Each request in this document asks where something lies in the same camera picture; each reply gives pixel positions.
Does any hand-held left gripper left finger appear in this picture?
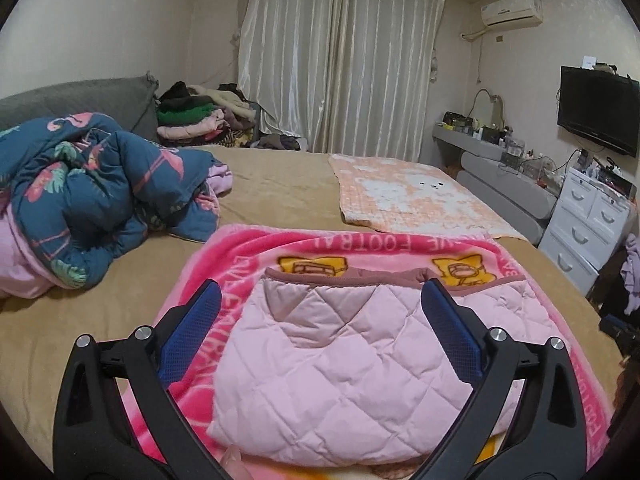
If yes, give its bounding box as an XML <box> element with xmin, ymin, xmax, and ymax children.
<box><xmin>52</xmin><ymin>280</ymin><xmax>223</xmax><ymax>480</ymax></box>

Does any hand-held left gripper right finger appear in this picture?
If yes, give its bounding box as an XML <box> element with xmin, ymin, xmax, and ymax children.
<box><xmin>410</xmin><ymin>277</ymin><xmax>589</xmax><ymax>480</ymax></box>

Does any pink quilted jacket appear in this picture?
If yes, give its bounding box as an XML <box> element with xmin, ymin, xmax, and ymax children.
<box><xmin>206</xmin><ymin>266</ymin><xmax>567</xmax><ymax>467</ymax></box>

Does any pile of folded clothes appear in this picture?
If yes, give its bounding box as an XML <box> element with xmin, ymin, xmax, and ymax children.
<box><xmin>156</xmin><ymin>81</ymin><xmax>262</xmax><ymax>149</ymax></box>

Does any pink printed fleece blanket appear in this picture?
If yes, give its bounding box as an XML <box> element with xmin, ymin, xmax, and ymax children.
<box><xmin>120</xmin><ymin>225</ymin><xmax>619</xmax><ymax>480</ymax></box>

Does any peach cat print blanket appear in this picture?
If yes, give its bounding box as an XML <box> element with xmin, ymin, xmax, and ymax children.
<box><xmin>328</xmin><ymin>154</ymin><xmax>529</xmax><ymax>242</ymax></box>

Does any grey padded bed footboard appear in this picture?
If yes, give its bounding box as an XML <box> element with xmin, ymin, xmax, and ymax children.
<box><xmin>457</xmin><ymin>152</ymin><xmax>559</xmax><ymax>247</ymax></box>

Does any white drawer cabinet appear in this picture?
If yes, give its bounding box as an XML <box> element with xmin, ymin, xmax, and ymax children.
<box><xmin>539</xmin><ymin>167</ymin><xmax>637</xmax><ymax>289</ymax></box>

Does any blue floral duvet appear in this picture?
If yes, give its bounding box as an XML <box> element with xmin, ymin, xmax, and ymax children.
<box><xmin>0</xmin><ymin>112</ymin><xmax>235</xmax><ymax>302</ymax></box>

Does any bed with tan sheet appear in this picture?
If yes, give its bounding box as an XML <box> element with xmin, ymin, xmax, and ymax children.
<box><xmin>0</xmin><ymin>145</ymin><xmax>624</xmax><ymax>480</ymax></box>

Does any purple cloth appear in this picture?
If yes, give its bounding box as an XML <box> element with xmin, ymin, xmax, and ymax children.
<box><xmin>621</xmin><ymin>234</ymin><xmax>640</xmax><ymax>297</ymax></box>

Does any grey padded headboard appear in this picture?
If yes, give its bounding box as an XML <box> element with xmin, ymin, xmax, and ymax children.
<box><xmin>0</xmin><ymin>77</ymin><xmax>159</xmax><ymax>147</ymax></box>

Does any black flat television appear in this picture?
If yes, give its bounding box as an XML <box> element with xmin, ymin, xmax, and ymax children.
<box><xmin>557</xmin><ymin>65</ymin><xmax>640</xmax><ymax>157</ymax></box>

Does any white satin curtain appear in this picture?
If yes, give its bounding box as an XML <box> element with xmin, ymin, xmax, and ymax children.
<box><xmin>237</xmin><ymin>0</ymin><xmax>448</xmax><ymax>164</ymax></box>

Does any white air conditioner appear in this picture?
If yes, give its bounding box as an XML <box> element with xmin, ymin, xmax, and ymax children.
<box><xmin>480</xmin><ymin>0</ymin><xmax>544</xmax><ymax>29</ymax></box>

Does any grey wall desk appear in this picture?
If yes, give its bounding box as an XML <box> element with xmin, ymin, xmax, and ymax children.
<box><xmin>432</xmin><ymin>124</ymin><xmax>501</xmax><ymax>161</ymax></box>

